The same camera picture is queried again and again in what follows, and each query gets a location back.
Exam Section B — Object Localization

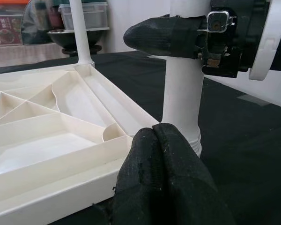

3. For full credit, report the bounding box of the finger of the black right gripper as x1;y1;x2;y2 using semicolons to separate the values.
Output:
123;14;208;59

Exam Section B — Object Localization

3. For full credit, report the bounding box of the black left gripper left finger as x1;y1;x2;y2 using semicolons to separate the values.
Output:
111;127;166;225

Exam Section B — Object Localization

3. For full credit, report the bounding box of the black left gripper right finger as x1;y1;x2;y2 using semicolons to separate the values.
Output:
152;123;237;225

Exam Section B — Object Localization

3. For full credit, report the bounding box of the white plastic table leg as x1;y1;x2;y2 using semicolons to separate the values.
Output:
69;0;96;68
163;0;211;158

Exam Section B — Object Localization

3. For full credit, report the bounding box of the white plastic table top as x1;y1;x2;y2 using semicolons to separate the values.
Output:
0;63;160;225

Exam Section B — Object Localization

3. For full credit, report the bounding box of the clear plastic storage box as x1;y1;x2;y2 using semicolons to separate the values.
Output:
58;1;109;30

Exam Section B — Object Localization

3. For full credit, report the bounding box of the grey tape piece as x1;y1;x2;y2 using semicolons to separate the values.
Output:
238;93;269;107

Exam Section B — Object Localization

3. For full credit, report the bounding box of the black tablecloth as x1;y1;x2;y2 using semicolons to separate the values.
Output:
0;50;281;225

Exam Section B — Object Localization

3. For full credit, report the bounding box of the beige striped table cloth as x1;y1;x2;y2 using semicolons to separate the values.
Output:
0;43;70;69

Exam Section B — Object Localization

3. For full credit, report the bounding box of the red patterned box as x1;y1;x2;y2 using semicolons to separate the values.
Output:
0;15;23;47

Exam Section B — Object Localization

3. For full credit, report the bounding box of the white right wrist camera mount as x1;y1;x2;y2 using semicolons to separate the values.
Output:
248;0;281;82

